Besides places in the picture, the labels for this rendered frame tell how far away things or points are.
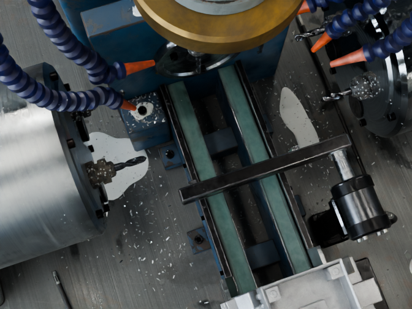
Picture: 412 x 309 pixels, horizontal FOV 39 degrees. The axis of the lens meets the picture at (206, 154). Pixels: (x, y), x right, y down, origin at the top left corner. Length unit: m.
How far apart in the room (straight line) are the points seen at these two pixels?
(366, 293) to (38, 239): 0.42
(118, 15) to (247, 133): 0.30
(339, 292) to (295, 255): 0.21
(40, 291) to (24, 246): 0.29
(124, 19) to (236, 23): 0.25
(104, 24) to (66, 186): 0.21
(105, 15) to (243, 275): 0.43
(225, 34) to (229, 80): 0.44
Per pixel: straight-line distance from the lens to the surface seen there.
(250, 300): 0.72
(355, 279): 0.79
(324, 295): 0.71
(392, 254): 1.07
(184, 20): 0.54
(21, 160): 0.71
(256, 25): 0.54
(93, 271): 1.03
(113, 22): 0.77
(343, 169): 0.84
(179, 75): 0.92
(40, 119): 0.71
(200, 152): 0.93
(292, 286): 0.71
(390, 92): 0.81
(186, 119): 0.95
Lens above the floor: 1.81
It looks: 75 degrees down
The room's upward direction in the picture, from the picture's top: 2 degrees clockwise
